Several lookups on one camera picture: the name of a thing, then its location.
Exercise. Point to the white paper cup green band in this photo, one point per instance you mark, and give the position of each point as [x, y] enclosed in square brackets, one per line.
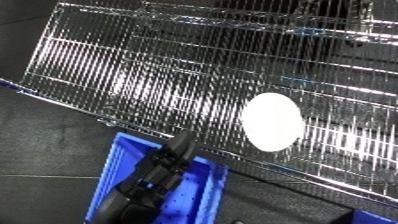
[272, 121]

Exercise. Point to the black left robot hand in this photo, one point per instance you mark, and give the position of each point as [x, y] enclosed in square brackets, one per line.
[154, 176]

